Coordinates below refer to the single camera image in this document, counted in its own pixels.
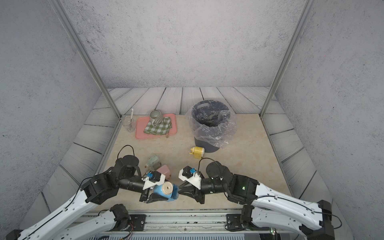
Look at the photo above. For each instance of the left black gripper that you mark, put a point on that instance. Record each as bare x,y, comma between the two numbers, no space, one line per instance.
153,197

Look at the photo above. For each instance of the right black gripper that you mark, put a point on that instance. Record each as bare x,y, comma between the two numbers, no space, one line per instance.
195,192

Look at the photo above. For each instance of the blue pencil sharpener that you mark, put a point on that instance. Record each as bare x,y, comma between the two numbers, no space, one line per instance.
167,190

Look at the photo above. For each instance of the pink pencil sharpener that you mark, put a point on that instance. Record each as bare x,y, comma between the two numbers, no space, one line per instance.
165,170

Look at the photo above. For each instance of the green white pencil sharpener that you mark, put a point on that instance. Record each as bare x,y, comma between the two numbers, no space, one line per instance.
153,163

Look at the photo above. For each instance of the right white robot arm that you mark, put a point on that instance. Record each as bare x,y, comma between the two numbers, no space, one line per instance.
263,207

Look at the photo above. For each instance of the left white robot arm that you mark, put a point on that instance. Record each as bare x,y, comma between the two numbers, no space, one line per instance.
126,175

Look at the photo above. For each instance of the pink plastic tray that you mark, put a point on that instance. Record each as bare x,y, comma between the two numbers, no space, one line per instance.
142,122

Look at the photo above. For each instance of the green checkered cloth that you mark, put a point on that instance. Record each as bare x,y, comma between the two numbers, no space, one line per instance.
160,129

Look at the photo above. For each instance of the clear plastic bin liner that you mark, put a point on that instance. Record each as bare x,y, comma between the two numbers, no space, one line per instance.
223,129

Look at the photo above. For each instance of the dark grey trash bin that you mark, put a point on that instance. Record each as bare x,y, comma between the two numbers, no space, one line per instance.
211,126

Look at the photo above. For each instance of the ribbed grey cup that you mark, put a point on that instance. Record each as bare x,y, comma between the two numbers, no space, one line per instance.
156,117

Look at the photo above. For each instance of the clear glass with stick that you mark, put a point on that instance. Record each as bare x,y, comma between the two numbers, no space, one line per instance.
129,122

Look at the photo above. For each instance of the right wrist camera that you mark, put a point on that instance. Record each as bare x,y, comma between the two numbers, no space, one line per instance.
192,176

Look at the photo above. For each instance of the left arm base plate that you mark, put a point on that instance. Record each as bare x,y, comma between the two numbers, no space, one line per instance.
138,222

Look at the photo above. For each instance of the aluminium mounting rail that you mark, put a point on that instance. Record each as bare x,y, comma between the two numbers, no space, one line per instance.
199,224

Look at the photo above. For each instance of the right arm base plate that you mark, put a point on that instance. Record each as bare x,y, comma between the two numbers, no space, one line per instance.
235,223

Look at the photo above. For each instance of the left metal frame post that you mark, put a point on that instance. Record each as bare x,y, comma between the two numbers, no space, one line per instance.
66,23

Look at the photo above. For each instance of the metal frame post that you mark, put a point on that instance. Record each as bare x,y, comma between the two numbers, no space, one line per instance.
66,23
308,8

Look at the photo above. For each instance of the right metal frame post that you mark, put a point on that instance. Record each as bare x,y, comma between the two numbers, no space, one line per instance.
308,8

